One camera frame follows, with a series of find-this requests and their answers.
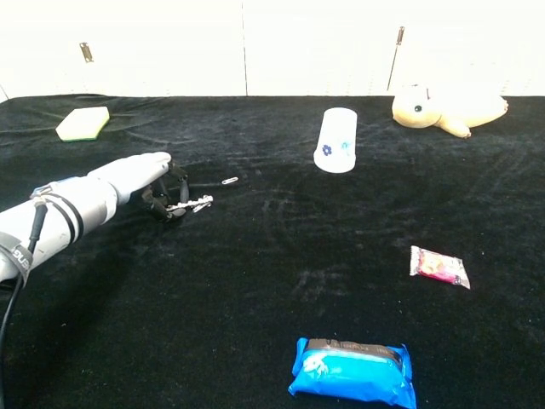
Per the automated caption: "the silver magnetic bead stick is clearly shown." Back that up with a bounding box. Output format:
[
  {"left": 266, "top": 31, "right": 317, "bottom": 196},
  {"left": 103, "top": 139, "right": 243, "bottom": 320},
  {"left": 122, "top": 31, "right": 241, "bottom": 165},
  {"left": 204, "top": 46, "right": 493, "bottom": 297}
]
[{"left": 166, "top": 194, "right": 214, "bottom": 213}]

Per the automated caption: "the white flower-print paper cup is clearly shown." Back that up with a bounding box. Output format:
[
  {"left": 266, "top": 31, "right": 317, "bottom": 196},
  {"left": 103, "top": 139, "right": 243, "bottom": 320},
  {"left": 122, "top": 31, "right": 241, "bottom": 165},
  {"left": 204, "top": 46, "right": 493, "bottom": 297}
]
[{"left": 313, "top": 107, "right": 359, "bottom": 175}]

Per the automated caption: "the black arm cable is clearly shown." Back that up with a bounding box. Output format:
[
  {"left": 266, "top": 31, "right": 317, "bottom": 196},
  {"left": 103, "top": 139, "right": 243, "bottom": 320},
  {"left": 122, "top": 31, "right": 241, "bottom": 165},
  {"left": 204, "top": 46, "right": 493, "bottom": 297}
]
[{"left": 0, "top": 199, "right": 49, "bottom": 409}]

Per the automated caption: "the black velvet tablecloth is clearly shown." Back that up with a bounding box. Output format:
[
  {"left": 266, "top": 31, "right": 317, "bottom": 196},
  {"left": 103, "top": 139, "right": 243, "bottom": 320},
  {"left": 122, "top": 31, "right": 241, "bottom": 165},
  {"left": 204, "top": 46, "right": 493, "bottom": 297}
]
[{"left": 0, "top": 93, "right": 545, "bottom": 409}]

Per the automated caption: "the pink candy packet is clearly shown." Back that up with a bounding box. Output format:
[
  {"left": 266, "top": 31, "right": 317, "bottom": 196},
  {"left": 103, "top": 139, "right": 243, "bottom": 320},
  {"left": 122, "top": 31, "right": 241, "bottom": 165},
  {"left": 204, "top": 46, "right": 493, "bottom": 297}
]
[{"left": 409, "top": 245, "right": 472, "bottom": 291}]

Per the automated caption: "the black velcro strap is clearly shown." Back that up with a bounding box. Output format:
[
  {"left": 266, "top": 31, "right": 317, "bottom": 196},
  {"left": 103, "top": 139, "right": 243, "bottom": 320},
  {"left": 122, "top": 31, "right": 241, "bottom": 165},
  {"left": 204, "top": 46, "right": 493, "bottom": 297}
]
[{"left": 0, "top": 232, "right": 34, "bottom": 286}]

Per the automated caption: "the blue wet wipes pack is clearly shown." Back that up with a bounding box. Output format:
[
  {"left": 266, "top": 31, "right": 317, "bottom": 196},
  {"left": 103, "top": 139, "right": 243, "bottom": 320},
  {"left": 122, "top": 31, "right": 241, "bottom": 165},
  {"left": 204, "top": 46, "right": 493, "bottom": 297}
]
[{"left": 288, "top": 337, "right": 417, "bottom": 409}]

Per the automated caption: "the yellow green sponge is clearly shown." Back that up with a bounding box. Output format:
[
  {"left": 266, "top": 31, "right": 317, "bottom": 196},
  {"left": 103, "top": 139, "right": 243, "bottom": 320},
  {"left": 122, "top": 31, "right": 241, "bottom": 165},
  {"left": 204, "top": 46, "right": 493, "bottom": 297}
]
[{"left": 54, "top": 106, "right": 111, "bottom": 142}]

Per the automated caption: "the yellow plush doll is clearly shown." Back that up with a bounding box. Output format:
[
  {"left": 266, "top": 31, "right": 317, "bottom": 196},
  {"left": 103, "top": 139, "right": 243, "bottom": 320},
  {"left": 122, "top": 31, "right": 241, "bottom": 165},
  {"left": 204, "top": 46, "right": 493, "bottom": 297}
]
[{"left": 391, "top": 84, "right": 510, "bottom": 140}]

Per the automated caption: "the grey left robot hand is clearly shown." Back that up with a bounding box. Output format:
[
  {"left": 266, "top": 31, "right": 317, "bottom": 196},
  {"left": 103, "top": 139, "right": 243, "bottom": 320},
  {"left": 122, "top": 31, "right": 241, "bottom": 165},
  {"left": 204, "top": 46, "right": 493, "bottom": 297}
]
[{"left": 87, "top": 152, "right": 190, "bottom": 223}]

